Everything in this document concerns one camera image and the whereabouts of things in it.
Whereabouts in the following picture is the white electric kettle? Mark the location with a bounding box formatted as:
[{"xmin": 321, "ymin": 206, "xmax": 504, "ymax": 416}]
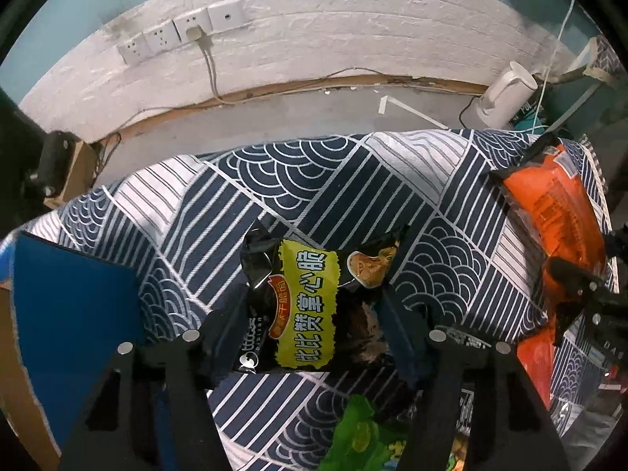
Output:
[{"xmin": 460, "ymin": 62, "xmax": 539, "ymax": 130}]

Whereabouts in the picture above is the black yellow snack bag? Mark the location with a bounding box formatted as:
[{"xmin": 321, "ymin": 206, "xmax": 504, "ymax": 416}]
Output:
[{"xmin": 203, "ymin": 221, "xmax": 408, "ymax": 383}]

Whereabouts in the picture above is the navy white patterned tablecloth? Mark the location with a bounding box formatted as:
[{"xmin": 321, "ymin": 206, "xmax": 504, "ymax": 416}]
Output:
[{"xmin": 14, "ymin": 128, "xmax": 621, "ymax": 471}]

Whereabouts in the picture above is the orange black chip bag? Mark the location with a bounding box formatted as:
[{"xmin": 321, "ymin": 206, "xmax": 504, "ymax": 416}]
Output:
[{"xmin": 491, "ymin": 133, "xmax": 607, "ymax": 406}]

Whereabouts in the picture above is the grey plug cable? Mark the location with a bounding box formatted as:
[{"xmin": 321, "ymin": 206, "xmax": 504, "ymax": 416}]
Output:
[{"xmin": 185, "ymin": 26, "xmax": 237, "ymax": 107}]

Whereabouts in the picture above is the white wall socket strip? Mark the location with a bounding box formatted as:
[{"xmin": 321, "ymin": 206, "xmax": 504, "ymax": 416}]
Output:
[{"xmin": 116, "ymin": 0, "xmax": 250, "ymax": 66}]

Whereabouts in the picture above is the black white-text snack bag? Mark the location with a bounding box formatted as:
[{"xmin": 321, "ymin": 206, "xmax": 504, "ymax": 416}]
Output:
[{"xmin": 456, "ymin": 388, "xmax": 475, "ymax": 437}]

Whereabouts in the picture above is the green snack bag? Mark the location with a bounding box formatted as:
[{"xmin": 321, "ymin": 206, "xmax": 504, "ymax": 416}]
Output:
[{"xmin": 318, "ymin": 394, "xmax": 409, "ymax": 471}]

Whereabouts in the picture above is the white thin cord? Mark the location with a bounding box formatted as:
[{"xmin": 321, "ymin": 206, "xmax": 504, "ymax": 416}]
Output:
[{"xmin": 536, "ymin": 0, "xmax": 576, "ymax": 129}]

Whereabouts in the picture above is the blue cardboard box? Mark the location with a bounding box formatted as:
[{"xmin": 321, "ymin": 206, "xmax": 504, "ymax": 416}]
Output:
[{"xmin": 1, "ymin": 232, "xmax": 144, "ymax": 447}]

